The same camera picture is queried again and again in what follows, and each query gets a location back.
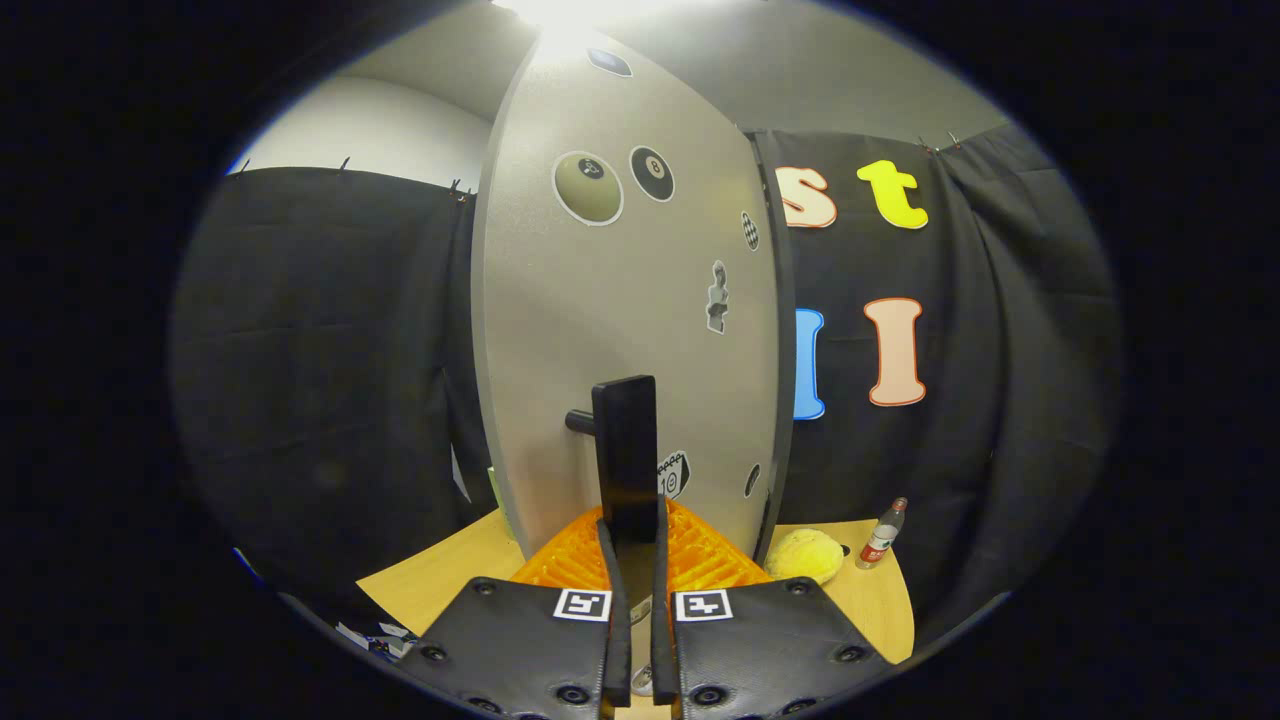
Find red-label plastic bottle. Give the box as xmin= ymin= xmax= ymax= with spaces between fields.
xmin=856 ymin=497 xmax=909 ymax=571

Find black door handle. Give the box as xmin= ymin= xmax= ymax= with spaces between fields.
xmin=565 ymin=375 xmax=659 ymax=546

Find yellow plush toy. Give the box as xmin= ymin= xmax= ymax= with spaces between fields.
xmin=765 ymin=528 xmax=846 ymax=586

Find black backdrop cloth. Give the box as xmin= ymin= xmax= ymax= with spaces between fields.
xmin=170 ymin=125 xmax=1121 ymax=641

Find large ceiling light panel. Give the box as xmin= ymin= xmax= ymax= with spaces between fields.
xmin=490 ymin=0 xmax=701 ymax=31

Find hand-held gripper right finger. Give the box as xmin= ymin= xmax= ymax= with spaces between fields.
xmin=650 ymin=498 xmax=891 ymax=720

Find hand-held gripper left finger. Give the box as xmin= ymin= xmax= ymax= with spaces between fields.
xmin=420 ymin=505 xmax=633 ymax=720

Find grey shoe cabinet door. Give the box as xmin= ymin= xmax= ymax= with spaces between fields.
xmin=470 ymin=30 xmax=783 ymax=626

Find blue white printed papers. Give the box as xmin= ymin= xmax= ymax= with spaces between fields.
xmin=335 ymin=620 xmax=419 ymax=663

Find grey shoe cabinet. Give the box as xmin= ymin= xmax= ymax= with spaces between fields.
xmin=748 ymin=128 xmax=799 ymax=563

